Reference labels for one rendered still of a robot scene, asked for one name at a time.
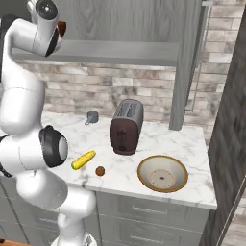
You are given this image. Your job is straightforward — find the grey wood wall cupboard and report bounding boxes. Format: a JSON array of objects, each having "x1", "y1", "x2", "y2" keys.
[{"x1": 11, "y1": 0, "x2": 181, "y2": 67}]

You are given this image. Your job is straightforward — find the grey measuring cup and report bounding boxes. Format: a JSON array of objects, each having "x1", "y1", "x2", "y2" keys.
[{"x1": 84, "y1": 111, "x2": 100, "y2": 126}]

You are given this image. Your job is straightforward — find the yellow corn cob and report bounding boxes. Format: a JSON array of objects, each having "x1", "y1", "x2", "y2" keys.
[{"x1": 70, "y1": 150, "x2": 97, "y2": 171}]

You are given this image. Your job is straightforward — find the brown bowl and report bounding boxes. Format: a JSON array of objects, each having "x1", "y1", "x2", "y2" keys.
[{"x1": 57, "y1": 20, "x2": 67, "y2": 38}]

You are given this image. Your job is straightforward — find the grey drawer front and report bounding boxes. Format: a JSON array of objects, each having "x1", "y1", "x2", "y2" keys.
[
  {"x1": 97, "y1": 214, "x2": 204, "y2": 246},
  {"x1": 18, "y1": 205, "x2": 65, "y2": 246},
  {"x1": 95, "y1": 191, "x2": 211, "y2": 234}
]

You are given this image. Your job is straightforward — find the brown cookie dough ball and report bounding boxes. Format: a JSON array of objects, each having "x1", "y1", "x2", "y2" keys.
[{"x1": 95, "y1": 165, "x2": 106, "y2": 177}]

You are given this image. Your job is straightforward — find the dark brown and grey toaster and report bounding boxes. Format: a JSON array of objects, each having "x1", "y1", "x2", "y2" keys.
[{"x1": 109, "y1": 98, "x2": 145, "y2": 157}]

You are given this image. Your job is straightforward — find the silver tall cabinet handle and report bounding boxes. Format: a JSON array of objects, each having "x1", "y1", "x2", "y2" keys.
[{"x1": 214, "y1": 181, "x2": 246, "y2": 246}]

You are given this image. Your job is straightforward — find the grey wood cupboard door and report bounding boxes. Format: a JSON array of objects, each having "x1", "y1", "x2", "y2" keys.
[{"x1": 168, "y1": 0, "x2": 207, "y2": 132}]

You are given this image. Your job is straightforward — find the silver drawer handle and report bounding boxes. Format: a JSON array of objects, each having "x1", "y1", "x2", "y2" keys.
[
  {"x1": 38, "y1": 216, "x2": 60, "y2": 225},
  {"x1": 131, "y1": 205, "x2": 168, "y2": 215},
  {"x1": 129, "y1": 234, "x2": 166, "y2": 245}
]

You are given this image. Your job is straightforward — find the white bowl with gold rim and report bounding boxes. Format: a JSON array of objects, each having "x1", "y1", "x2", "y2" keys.
[{"x1": 136, "y1": 155, "x2": 189, "y2": 194}]

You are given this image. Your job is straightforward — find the dark grey tall cabinet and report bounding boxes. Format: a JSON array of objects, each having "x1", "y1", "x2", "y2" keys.
[{"x1": 198, "y1": 0, "x2": 246, "y2": 246}]

